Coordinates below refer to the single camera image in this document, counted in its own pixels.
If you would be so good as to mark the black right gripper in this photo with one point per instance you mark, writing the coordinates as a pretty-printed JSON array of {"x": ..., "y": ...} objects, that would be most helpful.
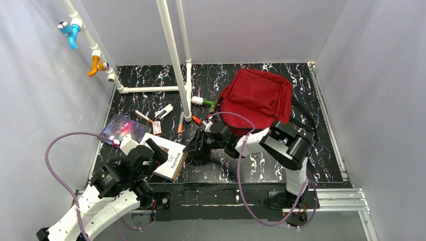
[{"x": 201, "y": 142}]

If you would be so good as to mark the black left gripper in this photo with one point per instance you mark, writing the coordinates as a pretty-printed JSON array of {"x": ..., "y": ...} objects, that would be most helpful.
[{"x": 152, "y": 152}]

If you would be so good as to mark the white furniture book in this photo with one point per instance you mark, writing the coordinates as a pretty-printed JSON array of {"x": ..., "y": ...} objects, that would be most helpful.
[{"x": 175, "y": 157}]

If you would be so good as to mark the dark galaxy cover book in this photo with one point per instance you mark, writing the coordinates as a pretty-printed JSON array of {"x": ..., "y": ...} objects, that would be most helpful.
[{"x": 119, "y": 126}]

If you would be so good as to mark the red student backpack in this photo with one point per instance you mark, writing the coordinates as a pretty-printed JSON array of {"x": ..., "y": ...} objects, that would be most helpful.
[{"x": 255, "y": 99}]

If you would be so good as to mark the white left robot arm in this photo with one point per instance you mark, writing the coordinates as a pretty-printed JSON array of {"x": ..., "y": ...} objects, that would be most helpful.
[{"x": 116, "y": 189}]

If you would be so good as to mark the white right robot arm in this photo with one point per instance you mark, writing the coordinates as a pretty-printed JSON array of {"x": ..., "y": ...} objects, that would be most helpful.
[{"x": 282, "y": 142}]

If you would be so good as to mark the short orange marker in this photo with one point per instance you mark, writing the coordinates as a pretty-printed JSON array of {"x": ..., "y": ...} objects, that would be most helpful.
[{"x": 196, "y": 120}]

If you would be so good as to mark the small red white card box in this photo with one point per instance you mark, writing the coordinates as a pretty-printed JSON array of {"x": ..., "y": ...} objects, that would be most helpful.
[{"x": 157, "y": 127}]

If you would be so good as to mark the grey orange-capped marker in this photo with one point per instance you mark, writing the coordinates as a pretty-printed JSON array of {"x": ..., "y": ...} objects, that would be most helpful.
[{"x": 180, "y": 124}]

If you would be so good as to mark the white orange-tipped marker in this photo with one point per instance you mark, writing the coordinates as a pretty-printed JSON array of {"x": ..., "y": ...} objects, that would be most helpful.
[{"x": 138, "y": 113}]

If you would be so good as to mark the white stapler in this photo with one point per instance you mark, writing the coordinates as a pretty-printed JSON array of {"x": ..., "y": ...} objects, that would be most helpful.
[{"x": 161, "y": 114}]

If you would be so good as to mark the orange faucet valve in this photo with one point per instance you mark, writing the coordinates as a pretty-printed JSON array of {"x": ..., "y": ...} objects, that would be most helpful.
[{"x": 97, "y": 66}]

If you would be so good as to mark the blue faucet valve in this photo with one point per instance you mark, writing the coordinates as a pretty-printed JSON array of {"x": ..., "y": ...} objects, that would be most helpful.
[{"x": 70, "y": 31}]

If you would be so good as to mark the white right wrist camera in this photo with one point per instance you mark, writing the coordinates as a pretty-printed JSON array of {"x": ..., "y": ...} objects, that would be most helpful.
[{"x": 206, "y": 125}]

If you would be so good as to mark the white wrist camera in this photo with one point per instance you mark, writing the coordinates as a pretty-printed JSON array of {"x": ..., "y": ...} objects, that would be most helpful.
[
  {"x": 206, "y": 125},
  {"x": 126, "y": 145}
]

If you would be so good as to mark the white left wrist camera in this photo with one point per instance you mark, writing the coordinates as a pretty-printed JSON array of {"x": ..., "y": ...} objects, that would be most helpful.
[{"x": 126, "y": 145}]

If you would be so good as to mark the white PVC pipe frame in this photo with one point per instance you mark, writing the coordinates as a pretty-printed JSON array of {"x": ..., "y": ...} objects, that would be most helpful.
[{"x": 183, "y": 87}]

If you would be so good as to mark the aluminium rail frame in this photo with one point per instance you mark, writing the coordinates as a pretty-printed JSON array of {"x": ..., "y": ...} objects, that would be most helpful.
[{"x": 227, "y": 204}]

